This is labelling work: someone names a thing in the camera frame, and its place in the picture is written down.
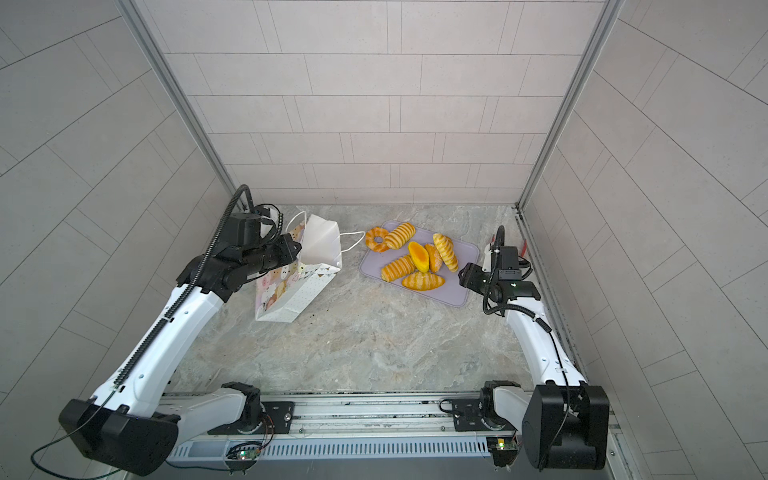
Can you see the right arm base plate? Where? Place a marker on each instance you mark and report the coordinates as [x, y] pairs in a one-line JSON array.
[[469, 415]]

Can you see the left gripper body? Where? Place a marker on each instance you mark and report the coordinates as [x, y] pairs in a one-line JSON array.
[[287, 247]]

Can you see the left circuit board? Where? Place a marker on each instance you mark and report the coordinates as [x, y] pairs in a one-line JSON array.
[[245, 452]]

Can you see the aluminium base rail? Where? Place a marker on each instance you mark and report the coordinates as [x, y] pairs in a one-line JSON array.
[[314, 414]]

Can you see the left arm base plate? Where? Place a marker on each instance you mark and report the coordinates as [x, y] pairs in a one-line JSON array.
[[276, 417]]

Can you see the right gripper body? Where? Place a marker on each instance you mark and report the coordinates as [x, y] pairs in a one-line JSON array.
[[470, 276]]

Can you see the orange oval fake bread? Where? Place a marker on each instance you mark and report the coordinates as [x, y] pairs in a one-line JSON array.
[[419, 256]]

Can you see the striped fake bread left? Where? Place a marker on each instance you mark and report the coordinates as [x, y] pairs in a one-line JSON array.
[[398, 237]]

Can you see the twisted fake bread top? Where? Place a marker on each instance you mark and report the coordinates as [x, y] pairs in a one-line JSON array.
[[444, 246]]

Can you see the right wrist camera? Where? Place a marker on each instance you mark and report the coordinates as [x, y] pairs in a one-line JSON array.
[[505, 263]]

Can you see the right circuit board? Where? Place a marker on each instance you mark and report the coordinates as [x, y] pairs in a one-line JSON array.
[[503, 451]]

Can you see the ring shaped fake bread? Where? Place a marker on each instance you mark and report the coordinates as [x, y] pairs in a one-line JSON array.
[[375, 239]]

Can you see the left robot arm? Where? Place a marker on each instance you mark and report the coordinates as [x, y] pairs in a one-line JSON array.
[[128, 423]]

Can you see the striped spiral fake bread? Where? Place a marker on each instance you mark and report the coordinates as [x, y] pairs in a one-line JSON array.
[[398, 268]]

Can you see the circuit board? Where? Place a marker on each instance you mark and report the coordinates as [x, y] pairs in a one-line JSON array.
[[503, 451], [245, 452]]

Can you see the fake croissant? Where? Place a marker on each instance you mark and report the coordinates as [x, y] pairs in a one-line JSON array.
[[421, 282]]

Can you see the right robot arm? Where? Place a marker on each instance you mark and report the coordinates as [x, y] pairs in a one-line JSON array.
[[564, 419]]

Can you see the white cartoon paper bag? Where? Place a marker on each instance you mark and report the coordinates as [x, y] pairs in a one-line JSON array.
[[283, 294]]

